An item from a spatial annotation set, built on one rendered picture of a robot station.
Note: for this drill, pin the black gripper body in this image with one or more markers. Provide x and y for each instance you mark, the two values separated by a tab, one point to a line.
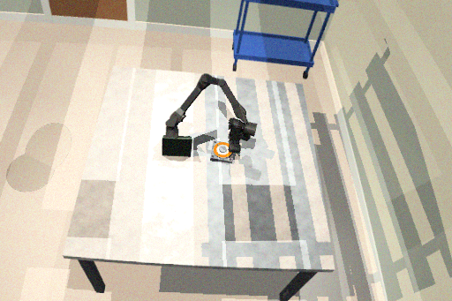
234	147

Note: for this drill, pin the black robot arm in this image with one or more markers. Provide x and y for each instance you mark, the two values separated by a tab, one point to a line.
249	129

